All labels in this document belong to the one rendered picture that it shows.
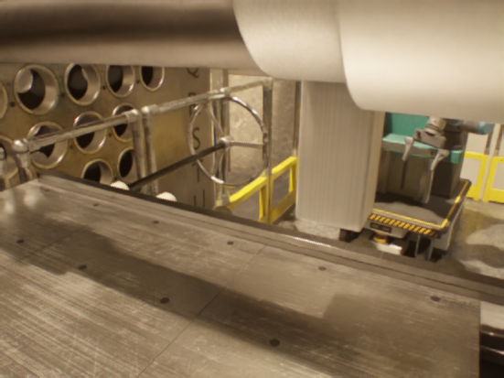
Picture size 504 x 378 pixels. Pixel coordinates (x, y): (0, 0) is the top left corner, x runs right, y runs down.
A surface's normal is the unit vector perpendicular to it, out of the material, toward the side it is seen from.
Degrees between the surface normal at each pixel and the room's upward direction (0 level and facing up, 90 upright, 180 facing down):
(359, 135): 90
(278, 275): 0
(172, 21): 85
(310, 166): 90
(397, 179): 90
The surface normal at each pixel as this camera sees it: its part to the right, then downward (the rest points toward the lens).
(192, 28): -0.47, 0.41
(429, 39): -0.40, 0.76
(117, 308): 0.00, -0.92
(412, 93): -0.28, 0.94
